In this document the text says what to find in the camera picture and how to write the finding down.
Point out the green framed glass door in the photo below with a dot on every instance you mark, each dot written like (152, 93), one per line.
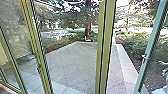
(151, 43)
(105, 50)

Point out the white garden bench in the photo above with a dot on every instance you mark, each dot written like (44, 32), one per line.
(87, 39)

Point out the long green hedge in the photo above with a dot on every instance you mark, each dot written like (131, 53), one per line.
(63, 40)

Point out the large tree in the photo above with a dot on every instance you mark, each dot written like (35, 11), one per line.
(87, 23)

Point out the thin trunk tree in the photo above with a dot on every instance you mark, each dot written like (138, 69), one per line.
(126, 20)

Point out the green shrub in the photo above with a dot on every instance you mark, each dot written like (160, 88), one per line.
(136, 45)

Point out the green framed glass panel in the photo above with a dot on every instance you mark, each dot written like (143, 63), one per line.
(13, 36)

